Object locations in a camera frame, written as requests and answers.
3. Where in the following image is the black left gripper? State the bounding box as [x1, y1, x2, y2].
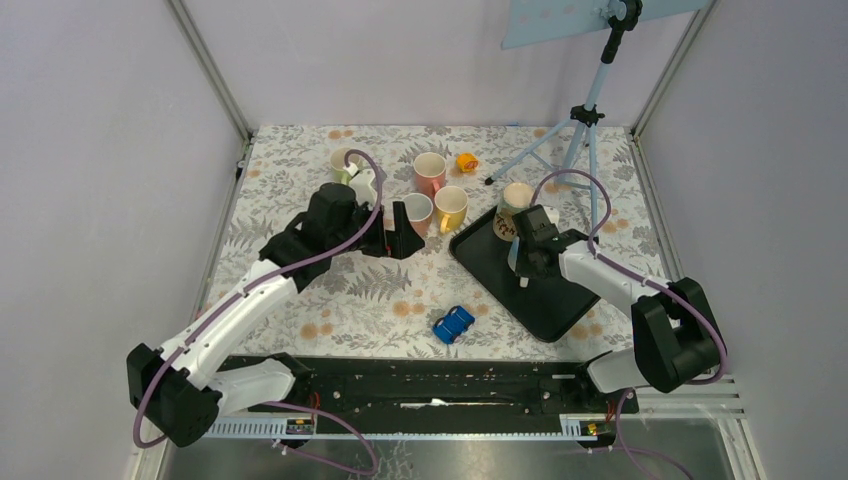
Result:
[329, 197, 425, 259]

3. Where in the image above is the terracotta floral mug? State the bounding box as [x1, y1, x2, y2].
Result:
[402, 193, 434, 239]

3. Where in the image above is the yellow ceramic mug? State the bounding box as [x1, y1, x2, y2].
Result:
[434, 186, 469, 234]

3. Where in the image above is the pink ceramic mug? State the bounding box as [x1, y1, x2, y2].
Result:
[413, 152, 447, 198]

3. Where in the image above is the light green mug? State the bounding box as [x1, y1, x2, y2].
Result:
[330, 146, 365, 185]

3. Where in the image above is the light blue mug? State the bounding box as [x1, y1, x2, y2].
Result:
[507, 236, 529, 288]

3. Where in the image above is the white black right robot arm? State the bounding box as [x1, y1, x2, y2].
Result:
[513, 205, 726, 412]

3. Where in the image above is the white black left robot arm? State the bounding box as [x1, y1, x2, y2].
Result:
[126, 183, 425, 448]

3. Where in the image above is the beige patterned tall mug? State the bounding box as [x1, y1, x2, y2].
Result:
[493, 182, 535, 242]

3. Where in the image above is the black plastic tray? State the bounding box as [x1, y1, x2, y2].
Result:
[449, 208, 600, 343]

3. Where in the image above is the floral patterned table mat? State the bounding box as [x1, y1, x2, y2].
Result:
[204, 125, 632, 361]

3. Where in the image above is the blue toy car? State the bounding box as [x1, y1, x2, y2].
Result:
[432, 305, 476, 345]

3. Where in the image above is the small orange toy cup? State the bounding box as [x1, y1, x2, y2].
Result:
[456, 152, 479, 173]

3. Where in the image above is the light blue perforated board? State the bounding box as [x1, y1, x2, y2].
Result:
[501, 0, 707, 50]

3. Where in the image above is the light blue tripod stand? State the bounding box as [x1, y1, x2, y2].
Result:
[484, 23, 638, 226]

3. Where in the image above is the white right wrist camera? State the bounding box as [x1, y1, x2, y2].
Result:
[542, 205, 560, 231]

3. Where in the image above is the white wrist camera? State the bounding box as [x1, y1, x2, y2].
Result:
[542, 205, 560, 231]
[343, 164, 378, 207]

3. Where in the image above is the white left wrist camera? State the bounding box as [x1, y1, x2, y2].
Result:
[343, 164, 378, 207]

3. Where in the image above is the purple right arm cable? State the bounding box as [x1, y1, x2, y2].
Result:
[528, 169, 730, 480]

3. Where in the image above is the white slotted cable duct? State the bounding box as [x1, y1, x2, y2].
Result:
[203, 412, 614, 442]

